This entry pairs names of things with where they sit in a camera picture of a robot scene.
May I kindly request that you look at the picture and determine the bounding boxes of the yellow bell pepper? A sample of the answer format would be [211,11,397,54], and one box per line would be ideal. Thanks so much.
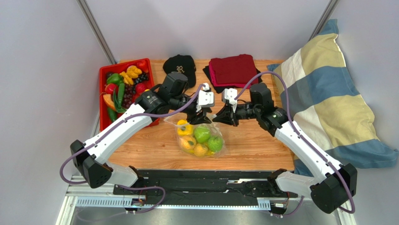
[177,120,194,137]

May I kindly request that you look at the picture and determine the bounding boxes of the green apple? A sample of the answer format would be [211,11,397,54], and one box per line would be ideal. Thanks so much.
[193,126,211,143]

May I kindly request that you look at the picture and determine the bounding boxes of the clear polka dot zip bag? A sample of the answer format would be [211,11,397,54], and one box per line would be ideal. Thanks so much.
[164,114,228,158]

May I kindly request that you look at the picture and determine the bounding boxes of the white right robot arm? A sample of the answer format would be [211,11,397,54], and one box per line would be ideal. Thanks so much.
[222,83,357,213]

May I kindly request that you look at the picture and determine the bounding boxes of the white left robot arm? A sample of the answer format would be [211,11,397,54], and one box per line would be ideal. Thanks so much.
[66,72,215,188]

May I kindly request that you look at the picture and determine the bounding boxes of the black baseball cap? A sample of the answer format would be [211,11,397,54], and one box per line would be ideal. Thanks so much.
[163,54,196,88]

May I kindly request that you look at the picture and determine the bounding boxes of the folded dark red shirt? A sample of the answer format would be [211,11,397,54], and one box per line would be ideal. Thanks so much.
[208,54,258,88]

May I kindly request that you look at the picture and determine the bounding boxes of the dark grape bunch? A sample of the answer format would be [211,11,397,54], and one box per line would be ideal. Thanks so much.
[122,73,149,109]

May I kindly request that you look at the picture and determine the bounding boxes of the red tomato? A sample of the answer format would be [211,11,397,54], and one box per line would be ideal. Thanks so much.
[136,60,149,73]

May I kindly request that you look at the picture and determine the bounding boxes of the green bell pepper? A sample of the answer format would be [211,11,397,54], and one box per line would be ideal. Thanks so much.
[106,73,124,85]

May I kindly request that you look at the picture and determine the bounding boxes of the orange melon slice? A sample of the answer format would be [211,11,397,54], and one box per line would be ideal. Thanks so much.
[103,94,116,111]

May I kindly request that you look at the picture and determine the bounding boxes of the red plastic fruit tray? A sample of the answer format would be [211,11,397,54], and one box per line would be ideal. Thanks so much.
[99,58,155,131]

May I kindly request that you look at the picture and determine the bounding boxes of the blue striped pillow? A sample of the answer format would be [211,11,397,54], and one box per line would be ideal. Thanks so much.
[267,19,399,169]

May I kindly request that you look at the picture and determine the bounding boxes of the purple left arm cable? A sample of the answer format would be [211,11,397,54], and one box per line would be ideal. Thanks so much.
[59,83,207,215]

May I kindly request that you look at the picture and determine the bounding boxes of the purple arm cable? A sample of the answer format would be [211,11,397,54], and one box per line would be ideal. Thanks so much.
[59,83,207,215]
[234,70,356,218]

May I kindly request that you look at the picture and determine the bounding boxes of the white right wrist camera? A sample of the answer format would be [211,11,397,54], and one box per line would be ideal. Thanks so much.
[222,88,238,113]

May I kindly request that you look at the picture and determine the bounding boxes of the black mounting base plate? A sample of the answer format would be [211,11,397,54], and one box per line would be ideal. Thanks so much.
[111,169,288,206]

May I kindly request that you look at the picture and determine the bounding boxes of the aluminium frame rail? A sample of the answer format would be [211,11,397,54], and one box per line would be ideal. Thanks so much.
[56,170,355,225]

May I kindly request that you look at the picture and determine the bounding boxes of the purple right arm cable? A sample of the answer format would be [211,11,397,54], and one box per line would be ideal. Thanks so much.
[234,70,356,218]

